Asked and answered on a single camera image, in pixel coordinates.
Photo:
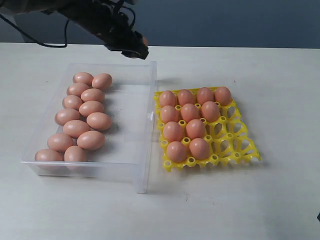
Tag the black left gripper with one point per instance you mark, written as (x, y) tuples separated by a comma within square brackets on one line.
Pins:
[(113, 24)]

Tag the brown egg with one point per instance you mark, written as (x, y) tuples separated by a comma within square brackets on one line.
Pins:
[(77, 89), (210, 111), (60, 142), (145, 41), (189, 112), (223, 95), (177, 152), (72, 102), (195, 129), (169, 114), (91, 140), (48, 155), (90, 107), (199, 149), (99, 121), (74, 154), (83, 77), (65, 115), (74, 128), (102, 81), (204, 94), (167, 98), (93, 94), (172, 131), (185, 96)]

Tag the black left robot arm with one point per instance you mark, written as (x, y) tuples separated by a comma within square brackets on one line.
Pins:
[(73, 10)]

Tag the clear plastic bin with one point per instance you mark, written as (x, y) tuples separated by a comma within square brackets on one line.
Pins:
[(126, 153)]

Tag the yellow plastic egg tray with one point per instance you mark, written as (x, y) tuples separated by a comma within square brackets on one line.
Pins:
[(228, 137)]

